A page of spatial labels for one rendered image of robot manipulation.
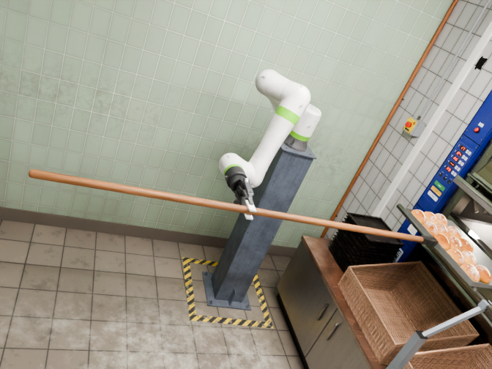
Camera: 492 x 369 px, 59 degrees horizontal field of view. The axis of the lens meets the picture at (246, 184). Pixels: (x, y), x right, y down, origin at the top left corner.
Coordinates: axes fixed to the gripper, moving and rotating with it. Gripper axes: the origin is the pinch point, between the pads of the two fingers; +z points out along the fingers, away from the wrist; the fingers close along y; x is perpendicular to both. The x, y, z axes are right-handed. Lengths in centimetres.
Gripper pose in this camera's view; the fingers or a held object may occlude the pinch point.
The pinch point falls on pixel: (249, 209)
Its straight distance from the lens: 172.5
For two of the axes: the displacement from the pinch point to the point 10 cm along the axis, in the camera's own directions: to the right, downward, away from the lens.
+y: -3.5, 8.2, 4.6
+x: -9.0, -1.7, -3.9
